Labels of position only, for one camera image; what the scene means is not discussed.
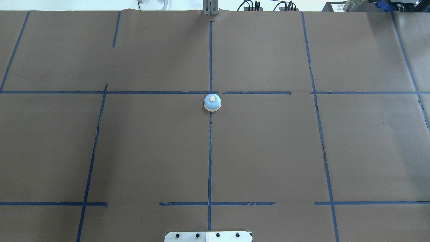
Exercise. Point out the blue bell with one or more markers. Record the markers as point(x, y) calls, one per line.
point(212, 102)

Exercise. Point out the metal cup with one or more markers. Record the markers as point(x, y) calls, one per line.
point(352, 5)

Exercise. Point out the aluminium frame post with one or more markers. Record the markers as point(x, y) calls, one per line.
point(210, 7)

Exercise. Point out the white camera pillar with base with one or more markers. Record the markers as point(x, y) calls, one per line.
point(209, 236)

